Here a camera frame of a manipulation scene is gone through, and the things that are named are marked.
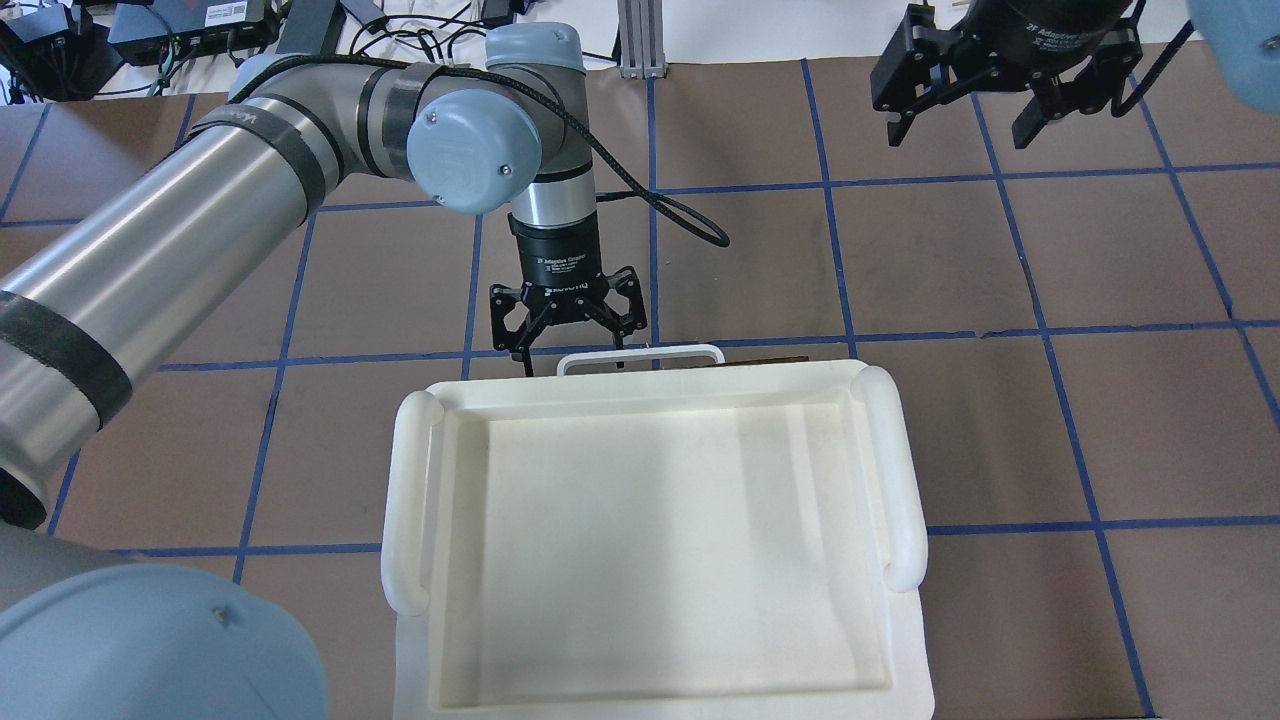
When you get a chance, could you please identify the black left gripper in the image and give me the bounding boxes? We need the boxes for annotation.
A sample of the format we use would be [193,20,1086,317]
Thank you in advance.
[488,215,649,378]

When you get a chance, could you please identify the wooden drawer with white handle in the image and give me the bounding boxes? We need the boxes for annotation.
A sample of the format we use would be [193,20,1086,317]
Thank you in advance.
[554,345,812,377]

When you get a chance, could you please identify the white plastic tray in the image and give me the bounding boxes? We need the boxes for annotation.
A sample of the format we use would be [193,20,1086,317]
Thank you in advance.
[381,355,934,719]

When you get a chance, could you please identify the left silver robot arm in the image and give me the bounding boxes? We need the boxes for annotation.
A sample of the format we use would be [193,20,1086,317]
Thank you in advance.
[1,22,607,719]

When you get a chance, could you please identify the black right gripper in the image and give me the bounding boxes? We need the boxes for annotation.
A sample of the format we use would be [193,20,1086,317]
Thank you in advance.
[870,1,1146,150]

